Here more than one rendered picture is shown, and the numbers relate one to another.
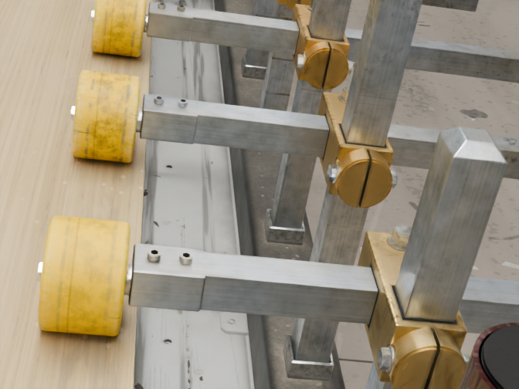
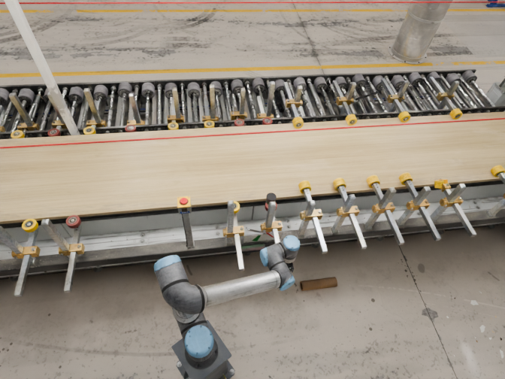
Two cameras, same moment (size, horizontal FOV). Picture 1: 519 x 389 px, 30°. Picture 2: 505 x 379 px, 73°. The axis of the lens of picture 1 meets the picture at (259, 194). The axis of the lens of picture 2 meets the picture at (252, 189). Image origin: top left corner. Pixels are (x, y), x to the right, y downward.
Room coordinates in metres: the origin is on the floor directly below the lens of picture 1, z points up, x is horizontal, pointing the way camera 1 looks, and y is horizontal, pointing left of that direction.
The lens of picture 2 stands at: (0.09, -1.31, 2.79)
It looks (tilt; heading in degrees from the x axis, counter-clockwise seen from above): 53 degrees down; 86
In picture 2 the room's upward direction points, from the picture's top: 7 degrees clockwise
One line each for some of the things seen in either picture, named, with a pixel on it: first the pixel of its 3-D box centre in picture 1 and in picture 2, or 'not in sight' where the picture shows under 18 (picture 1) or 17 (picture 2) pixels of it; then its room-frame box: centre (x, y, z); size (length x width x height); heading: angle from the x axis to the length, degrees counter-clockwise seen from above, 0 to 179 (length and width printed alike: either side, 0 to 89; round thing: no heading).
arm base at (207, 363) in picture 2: not in sight; (201, 349); (-0.07, -0.88, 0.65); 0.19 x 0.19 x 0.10
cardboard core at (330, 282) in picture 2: not in sight; (319, 283); (0.81, -0.22, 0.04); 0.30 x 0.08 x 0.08; 10
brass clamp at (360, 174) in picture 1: (352, 148); (347, 211); (0.81, -0.08, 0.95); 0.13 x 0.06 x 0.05; 10
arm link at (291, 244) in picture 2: not in sight; (290, 247); (0.39, -0.46, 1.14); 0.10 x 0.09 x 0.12; 27
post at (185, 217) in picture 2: not in sight; (188, 228); (-0.20, -0.25, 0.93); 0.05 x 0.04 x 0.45; 10
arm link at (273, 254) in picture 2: not in sight; (273, 256); (0.29, -0.51, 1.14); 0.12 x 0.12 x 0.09; 27
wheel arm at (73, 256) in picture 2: not in sight; (73, 256); (-0.88, -0.42, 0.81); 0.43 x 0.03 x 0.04; 100
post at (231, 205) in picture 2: not in sight; (230, 223); (0.05, -0.21, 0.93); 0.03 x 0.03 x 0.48; 10
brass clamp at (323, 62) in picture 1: (318, 46); (382, 207); (1.06, -0.03, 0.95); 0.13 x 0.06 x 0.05; 10
